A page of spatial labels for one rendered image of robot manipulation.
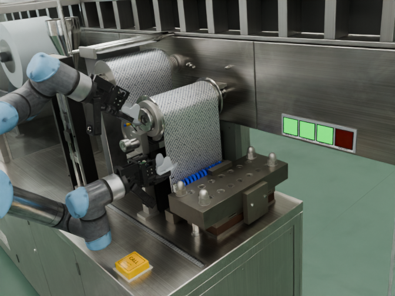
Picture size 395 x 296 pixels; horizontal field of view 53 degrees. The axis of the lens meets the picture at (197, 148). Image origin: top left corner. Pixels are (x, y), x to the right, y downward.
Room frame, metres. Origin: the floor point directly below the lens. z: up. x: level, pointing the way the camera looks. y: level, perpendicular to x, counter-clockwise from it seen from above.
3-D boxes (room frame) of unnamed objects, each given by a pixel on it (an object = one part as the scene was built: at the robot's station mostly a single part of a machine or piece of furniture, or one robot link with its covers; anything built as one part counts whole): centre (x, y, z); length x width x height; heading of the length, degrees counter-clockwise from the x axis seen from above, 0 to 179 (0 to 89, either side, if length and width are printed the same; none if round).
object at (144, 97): (1.19, 0.14, 1.25); 0.15 x 0.01 x 0.15; 40
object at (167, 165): (1.12, 0.10, 1.12); 0.09 x 0.03 x 0.06; 129
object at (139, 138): (1.19, 0.19, 1.05); 0.06 x 0.05 x 0.31; 130
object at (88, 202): (0.97, 0.31, 1.11); 0.11 x 0.08 x 0.09; 130
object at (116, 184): (1.02, 0.25, 1.11); 0.08 x 0.05 x 0.08; 40
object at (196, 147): (1.22, 0.01, 1.11); 0.23 x 0.01 x 0.18; 130
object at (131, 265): (0.91, 0.22, 0.91); 0.07 x 0.07 x 0.02; 40
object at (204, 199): (1.02, 0.00, 1.05); 0.04 x 0.04 x 0.04
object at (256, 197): (1.09, -0.17, 0.96); 0.10 x 0.03 x 0.11; 130
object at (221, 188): (1.15, -0.10, 1.00); 0.40 x 0.16 x 0.06; 130
